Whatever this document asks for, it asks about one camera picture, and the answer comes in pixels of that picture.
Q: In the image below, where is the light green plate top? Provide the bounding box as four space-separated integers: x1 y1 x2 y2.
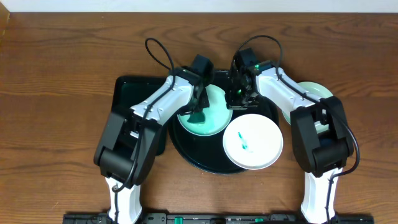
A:
177 85 233 136

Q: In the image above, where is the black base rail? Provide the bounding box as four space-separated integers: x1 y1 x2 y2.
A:
62 213 374 224

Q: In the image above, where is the light green plate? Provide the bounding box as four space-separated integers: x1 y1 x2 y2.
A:
177 85 233 136
284 82 333 134

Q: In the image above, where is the black rectangular tray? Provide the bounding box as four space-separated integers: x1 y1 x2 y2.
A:
109 75 167 158

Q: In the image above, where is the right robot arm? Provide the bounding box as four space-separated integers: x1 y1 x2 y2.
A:
223 65 360 223

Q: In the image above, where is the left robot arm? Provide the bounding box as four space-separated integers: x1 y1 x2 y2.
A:
93 66 215 223

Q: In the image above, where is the green scrubbing sponge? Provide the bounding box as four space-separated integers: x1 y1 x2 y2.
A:
187 111 206 124

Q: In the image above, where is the white plate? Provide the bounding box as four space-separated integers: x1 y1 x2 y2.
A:
223 114 284 170

